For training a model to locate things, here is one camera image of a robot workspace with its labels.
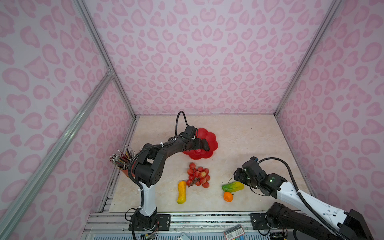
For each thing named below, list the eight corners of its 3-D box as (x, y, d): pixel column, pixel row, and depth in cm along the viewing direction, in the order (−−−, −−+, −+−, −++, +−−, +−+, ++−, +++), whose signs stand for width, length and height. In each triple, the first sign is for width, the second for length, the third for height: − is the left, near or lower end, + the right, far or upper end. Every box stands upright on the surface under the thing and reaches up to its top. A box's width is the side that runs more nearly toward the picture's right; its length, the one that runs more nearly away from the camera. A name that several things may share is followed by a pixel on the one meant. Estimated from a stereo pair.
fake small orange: (223, 202, 81) (224, 200, 78) (222, 193, 83) (223, 191, 81) (232, 202, 80) (233, 200, 78) (231, 193, 83) (232, 191, 81)
